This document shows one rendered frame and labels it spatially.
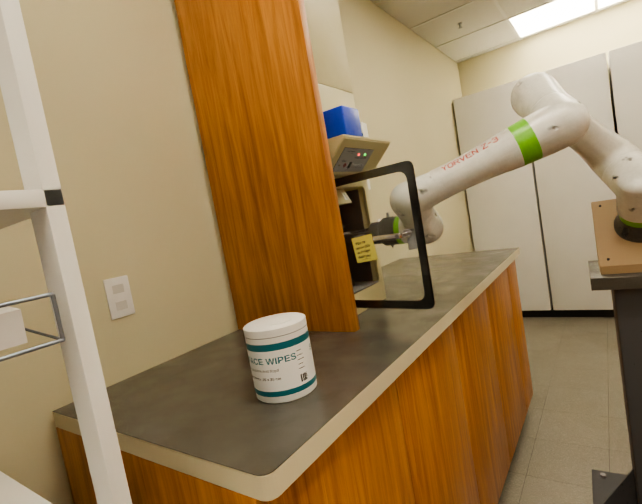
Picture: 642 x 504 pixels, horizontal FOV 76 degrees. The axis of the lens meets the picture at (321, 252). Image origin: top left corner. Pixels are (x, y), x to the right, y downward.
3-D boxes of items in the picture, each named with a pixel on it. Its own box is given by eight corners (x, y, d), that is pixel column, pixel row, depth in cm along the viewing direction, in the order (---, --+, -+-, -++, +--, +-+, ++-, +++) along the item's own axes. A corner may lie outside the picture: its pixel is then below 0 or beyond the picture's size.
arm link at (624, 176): (646, 187, 135) (647, 143, 123) (678, 217, 124) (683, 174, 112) (604, 203, 139) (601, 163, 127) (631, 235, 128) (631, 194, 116)
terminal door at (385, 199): (347, 307, 129) (325, 181, 126) (435, 309, 108) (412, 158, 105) (345, 307, 128) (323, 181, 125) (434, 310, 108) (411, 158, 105)
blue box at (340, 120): (319, 143, 127) (314, 114, 126) (336, 145, 135) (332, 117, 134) (346, 135, 121) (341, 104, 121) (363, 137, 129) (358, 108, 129)
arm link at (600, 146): (628, 139, 138) (529, 55, 115) (660, 166, 126) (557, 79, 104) (593, 167, 145) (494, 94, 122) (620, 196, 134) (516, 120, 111)
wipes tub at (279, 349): (243, 400, 84) (229, 329, 83) (283, 374, 94) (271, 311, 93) (291, 408, 76) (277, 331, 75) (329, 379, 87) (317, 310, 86)
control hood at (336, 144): (317, 176, 126) (311, 143, 125) (367, 174, 152) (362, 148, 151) (348, 168, 119) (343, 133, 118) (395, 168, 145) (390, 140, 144)
